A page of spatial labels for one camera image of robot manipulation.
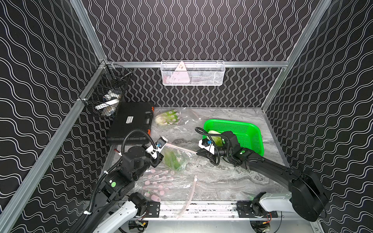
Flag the chinese cabbage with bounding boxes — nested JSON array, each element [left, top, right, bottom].
[[208, 130, 223, 147]]

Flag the zip-top bag with cabbage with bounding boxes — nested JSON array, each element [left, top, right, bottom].
[[154, 108, 201, 126], [162, 143, 196, 171], [135, 168, 198, 219]]

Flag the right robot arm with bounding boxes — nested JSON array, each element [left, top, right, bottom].
[[195, 127, 329, 222]]

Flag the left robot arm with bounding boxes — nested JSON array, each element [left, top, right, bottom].
[[69, 129, 168, 233]]

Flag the black tool case orange latches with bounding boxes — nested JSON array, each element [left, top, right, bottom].
[[106, 102, 154, 145]]

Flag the green perforated plastic basket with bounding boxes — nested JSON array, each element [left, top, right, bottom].
[[204, 119, 264, 156]]

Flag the white items in black basket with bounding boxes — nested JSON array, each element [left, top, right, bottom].
[[94, 90, 121, 117]]

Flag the pink triangular card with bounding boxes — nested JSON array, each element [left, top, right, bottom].
[[170, 61, 190, 84]]

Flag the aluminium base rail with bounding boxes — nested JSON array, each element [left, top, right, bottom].
[[143, 201, 303, 221]]

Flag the black wire wall basket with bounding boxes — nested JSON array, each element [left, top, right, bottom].
[[83, 64, 134, 118]]

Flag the white wire wall basket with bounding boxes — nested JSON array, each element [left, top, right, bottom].
[[160, 60, 226, 86]]

